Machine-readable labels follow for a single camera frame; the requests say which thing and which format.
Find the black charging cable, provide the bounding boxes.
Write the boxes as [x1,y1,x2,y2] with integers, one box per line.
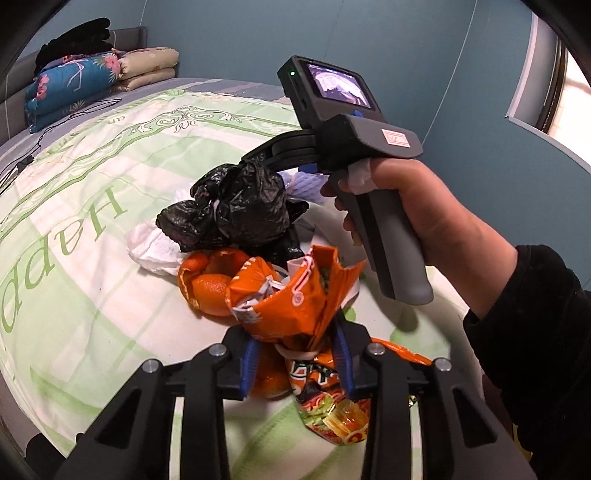
[0,95,116,185]

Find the window with brown frame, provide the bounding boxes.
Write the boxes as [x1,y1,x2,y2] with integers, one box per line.
[505,9,591,171]

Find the black plastic bag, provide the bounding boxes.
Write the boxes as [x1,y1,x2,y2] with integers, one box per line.
[156,162,310,259]

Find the green patterned quilt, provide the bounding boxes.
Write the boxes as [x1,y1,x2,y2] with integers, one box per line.
[0,88,485,480]

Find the person's right forearm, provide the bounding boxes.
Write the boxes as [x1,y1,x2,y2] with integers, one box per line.
[462,244,591,462]

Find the white tissue bundle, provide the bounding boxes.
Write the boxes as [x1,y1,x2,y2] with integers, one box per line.
[127,222,185,277]

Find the orange snack packet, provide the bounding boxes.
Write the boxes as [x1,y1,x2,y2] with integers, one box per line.
[228,244,435,448]

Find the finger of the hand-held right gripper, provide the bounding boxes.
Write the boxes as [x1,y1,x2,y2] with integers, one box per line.
[239,130,319,163]
[270,154,322,178]

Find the purple foam fruit net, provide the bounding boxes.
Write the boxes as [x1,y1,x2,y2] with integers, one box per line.
[283,170,324,204]

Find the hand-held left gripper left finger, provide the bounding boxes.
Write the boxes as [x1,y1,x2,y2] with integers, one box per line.
[53,329,259,480]

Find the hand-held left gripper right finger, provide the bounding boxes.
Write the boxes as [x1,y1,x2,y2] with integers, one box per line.
[332,314,539,480]

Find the striped bed sheet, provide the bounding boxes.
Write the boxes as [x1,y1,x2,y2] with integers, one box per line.
[0,76,296,158]

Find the blue floral folded quilt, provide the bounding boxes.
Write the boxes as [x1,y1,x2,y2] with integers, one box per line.
[24,52,122,134]

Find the beige folded quilt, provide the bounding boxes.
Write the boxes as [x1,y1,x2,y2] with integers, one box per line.
[113,46,180,93]

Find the black folded clothes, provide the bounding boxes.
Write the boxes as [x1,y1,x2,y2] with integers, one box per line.
[34,17,112,68]

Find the person's right hand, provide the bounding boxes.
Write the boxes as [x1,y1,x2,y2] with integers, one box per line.
[321,159,518,319]

